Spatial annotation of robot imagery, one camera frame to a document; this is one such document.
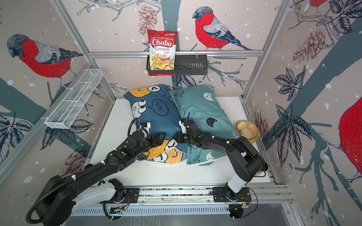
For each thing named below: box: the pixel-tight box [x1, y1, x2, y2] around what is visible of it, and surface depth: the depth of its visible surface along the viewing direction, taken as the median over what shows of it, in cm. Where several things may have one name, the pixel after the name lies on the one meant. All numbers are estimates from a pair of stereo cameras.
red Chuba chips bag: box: [147, 28, 179, 77], surface depth 87 cm
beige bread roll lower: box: [239, 127, 256, 140], surface depth 94 cm
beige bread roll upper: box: [235, 120, 248, 132], surface depth 96 cm
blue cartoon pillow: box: [123, 83, 189, 165], surface depth 93 cm
